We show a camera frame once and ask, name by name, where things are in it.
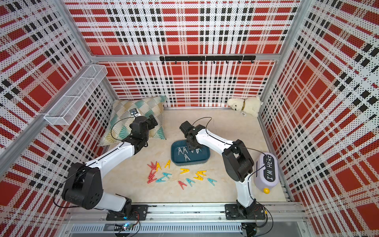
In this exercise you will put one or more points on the yellow clothespin center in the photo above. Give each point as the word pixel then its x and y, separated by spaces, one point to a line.
pixel 184 170

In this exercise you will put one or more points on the yellow clothespin right lower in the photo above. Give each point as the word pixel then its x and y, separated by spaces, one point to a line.
pixel 198 177

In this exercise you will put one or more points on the black wall hook rail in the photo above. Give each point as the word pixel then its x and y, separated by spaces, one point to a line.
pixel 238 58

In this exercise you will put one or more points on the red clothespin upper left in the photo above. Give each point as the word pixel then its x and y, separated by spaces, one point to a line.
pixel 153 166

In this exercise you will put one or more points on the teal plastic storage box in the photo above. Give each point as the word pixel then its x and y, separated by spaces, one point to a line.
pixel 196 158

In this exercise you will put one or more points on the yellow clothespin right upper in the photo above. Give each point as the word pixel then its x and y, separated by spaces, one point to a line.
pixel 202 172

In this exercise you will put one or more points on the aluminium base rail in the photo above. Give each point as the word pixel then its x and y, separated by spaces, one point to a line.
pixel 272 219

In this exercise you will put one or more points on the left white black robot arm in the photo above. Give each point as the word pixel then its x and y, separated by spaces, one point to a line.
pixel 84 188

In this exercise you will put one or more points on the green circuit board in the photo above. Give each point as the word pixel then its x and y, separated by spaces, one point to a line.
pixel 123 227

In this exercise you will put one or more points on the patterned teal yellow pillow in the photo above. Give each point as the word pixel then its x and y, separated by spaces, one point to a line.
pixel 119 126

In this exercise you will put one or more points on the white wire mesh shelf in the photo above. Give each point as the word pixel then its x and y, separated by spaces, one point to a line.
pixel 72 101

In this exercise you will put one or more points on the white plush dog toy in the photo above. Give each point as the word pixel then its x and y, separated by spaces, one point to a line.
pixel 250 106

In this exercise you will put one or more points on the yellow clothespin left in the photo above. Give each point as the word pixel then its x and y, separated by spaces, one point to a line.
pixel 158 167

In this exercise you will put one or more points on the red clothespin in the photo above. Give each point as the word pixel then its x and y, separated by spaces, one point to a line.
pixel 153 166
pixel 182 185
pixel 151 176
pixel 151 180

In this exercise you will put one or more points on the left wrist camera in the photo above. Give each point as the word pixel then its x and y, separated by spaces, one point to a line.
pixel 134 112

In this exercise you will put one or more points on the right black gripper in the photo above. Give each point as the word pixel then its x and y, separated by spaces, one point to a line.
pixel 190 146

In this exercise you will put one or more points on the red clothespin left lower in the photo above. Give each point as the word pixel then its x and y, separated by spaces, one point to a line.
pixel 151 180

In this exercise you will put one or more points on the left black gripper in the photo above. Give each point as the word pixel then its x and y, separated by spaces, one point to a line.
pixel 149 123

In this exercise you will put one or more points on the red clothespin center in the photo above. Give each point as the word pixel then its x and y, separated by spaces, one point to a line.
pixel 182 185

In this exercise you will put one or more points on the red clothespin left middle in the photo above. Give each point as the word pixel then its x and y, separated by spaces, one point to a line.
pixel 151 176

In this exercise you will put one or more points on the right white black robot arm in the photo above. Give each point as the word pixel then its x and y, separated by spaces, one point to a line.
pixel 237 161

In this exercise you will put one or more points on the yellow clothespin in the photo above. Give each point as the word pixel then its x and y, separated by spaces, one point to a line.
pixel 198 177
pixel 202 172
pixel 168 164
pixel 158 167
pixel 184 170

